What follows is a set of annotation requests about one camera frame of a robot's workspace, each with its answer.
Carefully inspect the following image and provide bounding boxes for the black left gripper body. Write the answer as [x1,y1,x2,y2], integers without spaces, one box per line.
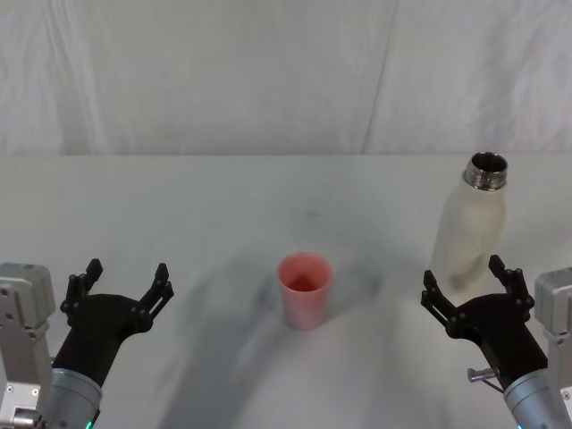
[50,292,140,391]

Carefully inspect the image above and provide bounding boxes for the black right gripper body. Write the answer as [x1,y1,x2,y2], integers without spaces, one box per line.
[458,294,551,391]

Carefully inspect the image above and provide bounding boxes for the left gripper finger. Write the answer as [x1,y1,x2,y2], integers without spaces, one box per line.
[130,262,175,334]
[59,257,105,324]

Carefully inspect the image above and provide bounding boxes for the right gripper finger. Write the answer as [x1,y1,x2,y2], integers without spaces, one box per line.
[487,254,536,321]
[419,269,467,339]

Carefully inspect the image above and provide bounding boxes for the cream vacuum bottle steel neck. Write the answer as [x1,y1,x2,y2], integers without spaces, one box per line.
[429,151,510,301]

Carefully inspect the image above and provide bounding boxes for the white table cloth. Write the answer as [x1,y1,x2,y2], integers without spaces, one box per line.
[0,153,572,429]

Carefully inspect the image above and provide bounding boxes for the pink cup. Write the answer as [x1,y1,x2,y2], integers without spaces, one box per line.
[277,252,334,332]

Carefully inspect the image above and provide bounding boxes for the white curtain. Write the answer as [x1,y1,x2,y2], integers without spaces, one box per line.
[0,0,572,157]

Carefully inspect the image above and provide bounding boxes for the thin cable with silver plug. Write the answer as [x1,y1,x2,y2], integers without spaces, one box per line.
[467,366,509,395]

